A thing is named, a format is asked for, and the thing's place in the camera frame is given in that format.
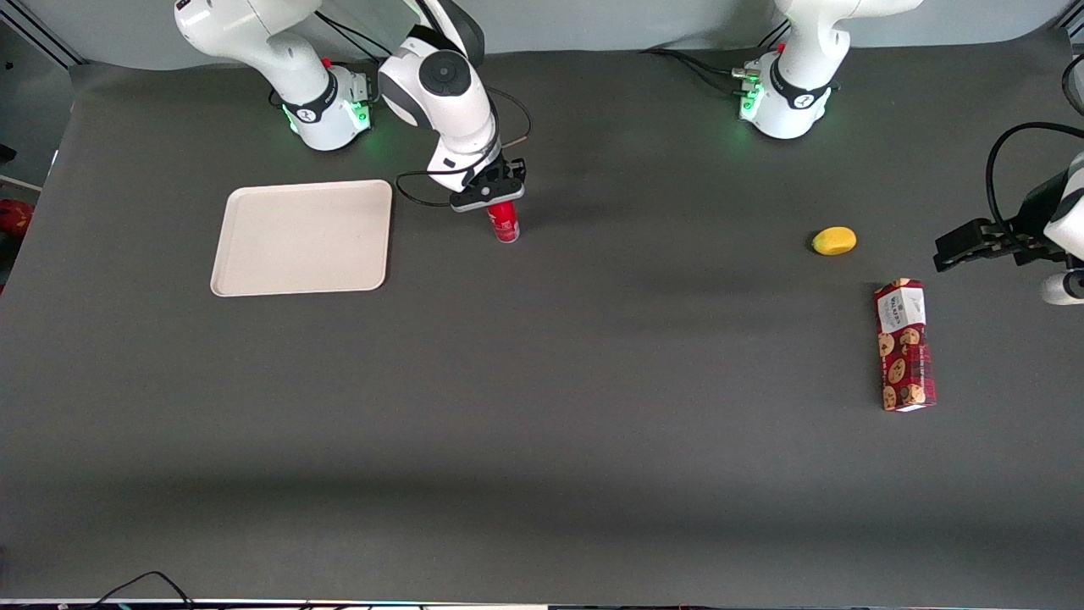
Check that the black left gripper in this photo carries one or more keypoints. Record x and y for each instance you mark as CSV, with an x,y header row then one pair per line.
x,y
1031,209

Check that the dark frame strut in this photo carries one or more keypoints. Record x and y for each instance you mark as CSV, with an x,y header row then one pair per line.
x,y
1069,28
51,36

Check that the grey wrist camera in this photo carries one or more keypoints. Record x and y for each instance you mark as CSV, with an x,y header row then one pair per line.
x,y
483,199
1059,290

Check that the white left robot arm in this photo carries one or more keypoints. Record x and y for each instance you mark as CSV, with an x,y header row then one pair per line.
x,y
800,102

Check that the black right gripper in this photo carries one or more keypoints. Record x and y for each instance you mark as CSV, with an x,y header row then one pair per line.
x,y
508,170

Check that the beige plastic tray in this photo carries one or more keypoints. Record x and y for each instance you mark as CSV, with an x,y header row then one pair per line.
x,y
301,241

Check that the red cookie box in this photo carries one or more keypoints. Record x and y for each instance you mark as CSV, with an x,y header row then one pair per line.
x,y
906,356

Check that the yellow lemon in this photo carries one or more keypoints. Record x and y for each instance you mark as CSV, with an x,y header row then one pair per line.
x,y
834,241

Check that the red coke bottle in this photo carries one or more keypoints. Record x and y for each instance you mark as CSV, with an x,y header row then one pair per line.
x,y
506,224

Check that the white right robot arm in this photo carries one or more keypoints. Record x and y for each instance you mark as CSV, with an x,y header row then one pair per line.
x,y
445,93

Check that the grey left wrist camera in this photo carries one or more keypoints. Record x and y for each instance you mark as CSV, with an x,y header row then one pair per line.
x,y
1059,290

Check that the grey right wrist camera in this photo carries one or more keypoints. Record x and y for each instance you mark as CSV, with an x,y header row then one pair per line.
x,y
483,199

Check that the red object beside table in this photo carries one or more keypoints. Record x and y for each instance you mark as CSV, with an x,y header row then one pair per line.
x,y
13,219

